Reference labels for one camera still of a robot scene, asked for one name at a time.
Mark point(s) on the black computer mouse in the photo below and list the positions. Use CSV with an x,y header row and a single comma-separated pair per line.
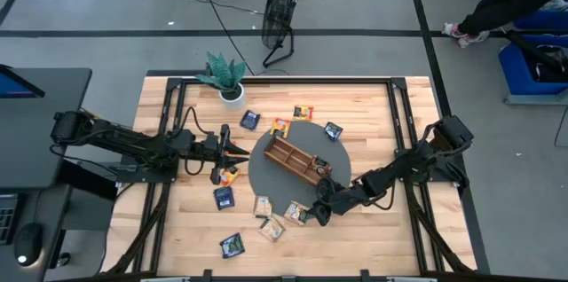
x,y
27,242

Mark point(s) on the dark tea packet green print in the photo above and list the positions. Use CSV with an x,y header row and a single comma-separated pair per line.
x,y
232,245
333,131

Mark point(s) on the computer monitor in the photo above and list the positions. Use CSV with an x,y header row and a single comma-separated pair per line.
x,y
13,87

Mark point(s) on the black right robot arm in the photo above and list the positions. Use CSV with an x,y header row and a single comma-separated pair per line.
x,y
399,166

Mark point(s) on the black floor fan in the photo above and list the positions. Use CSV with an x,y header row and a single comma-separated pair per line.
x,y
279,7

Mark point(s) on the grey round woven placemat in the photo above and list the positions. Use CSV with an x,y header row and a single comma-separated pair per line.
x,y
284,193

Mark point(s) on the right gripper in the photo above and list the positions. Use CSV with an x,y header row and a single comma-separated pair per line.
x,y
341,200

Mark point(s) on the black aluminium table frame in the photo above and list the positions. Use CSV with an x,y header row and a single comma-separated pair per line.
x,y
399,113

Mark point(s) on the orange mango tea packet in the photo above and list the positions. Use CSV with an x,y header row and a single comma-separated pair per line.
x,y
303,112
231,177
280,127

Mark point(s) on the wooden tea organizer box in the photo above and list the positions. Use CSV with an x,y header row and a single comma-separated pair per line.
x,y
288,158

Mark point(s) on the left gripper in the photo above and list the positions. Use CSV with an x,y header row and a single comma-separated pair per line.
x,y
213,149

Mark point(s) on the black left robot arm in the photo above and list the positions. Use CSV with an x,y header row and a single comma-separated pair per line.
x,y
128,140

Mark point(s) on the blue storage bin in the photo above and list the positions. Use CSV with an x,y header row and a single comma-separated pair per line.
x,y
546,20
519,73

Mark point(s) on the black keyboard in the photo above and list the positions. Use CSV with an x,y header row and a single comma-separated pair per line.
x,y
6,224

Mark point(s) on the green plant in white pot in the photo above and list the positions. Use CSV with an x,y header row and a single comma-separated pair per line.
x,y
233,100

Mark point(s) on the black desk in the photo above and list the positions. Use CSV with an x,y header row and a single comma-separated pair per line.
x,y
44,131

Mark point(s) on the tan brown tea packet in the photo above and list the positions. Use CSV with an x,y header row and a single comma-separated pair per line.
x,y
262,207
320,166
271,229
294,212

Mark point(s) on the dark grey low desk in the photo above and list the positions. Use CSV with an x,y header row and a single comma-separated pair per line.
x,y
40,211

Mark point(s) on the dark blue tea packet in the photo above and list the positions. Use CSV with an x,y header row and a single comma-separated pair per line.
x,y
224,198
250,120

